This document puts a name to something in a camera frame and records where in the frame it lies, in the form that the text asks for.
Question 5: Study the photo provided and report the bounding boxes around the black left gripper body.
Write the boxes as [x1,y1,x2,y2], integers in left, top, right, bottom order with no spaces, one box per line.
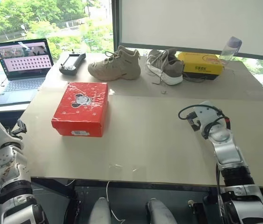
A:
[5,129,24,147]

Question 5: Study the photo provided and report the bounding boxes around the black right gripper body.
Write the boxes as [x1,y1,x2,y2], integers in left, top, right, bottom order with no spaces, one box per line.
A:
[190,116,202,133]

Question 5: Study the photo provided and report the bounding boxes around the red shoe box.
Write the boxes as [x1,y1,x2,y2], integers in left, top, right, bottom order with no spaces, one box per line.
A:
[51,82,109,138]

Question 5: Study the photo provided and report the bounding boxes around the open grey laptop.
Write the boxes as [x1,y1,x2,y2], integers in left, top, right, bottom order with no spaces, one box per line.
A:
[0,38,54,107]

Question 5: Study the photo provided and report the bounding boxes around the yellow cardboard box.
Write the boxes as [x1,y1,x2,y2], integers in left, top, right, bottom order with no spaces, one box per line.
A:
[177,52,225,81]

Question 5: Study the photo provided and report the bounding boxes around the grey sneaker white sole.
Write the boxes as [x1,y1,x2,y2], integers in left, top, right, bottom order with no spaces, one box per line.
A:
[145,48,185,86]

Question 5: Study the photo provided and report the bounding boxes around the clear bottle purple cap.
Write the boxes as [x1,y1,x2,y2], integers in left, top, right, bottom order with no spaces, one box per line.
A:
[219,36,242,63]

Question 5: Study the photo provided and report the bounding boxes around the black handheld remote controller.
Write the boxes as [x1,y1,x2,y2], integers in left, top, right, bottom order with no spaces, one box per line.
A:
[59,48,86,76]

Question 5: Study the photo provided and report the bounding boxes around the beige high-top sneaker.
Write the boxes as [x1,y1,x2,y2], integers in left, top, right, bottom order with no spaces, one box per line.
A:
[87,45,142,82]

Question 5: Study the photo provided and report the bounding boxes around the grey rounded shape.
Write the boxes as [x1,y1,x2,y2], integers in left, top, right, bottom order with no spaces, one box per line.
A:
[145,198,178,224]
[91,197,112,224]

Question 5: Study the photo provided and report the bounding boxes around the large white board panel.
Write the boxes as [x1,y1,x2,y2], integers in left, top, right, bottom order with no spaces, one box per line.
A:
[118,0,263,58]

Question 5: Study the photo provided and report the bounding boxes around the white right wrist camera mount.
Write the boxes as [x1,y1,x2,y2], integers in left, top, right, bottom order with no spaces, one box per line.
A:
[193,100,225,132]

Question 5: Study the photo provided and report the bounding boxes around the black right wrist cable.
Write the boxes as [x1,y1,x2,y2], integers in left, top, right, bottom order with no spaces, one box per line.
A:
[178,105,231,140]

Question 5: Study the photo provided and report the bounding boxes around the black right forearm cable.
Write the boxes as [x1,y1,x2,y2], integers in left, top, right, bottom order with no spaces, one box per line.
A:
[216,163,224,217]

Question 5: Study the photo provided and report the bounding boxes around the thin white cable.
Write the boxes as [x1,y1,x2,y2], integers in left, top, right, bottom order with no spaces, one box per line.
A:
[105,180,125,223]

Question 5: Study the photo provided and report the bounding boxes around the dark window frame post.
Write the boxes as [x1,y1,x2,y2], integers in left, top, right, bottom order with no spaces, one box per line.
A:
[111,0,123,53]

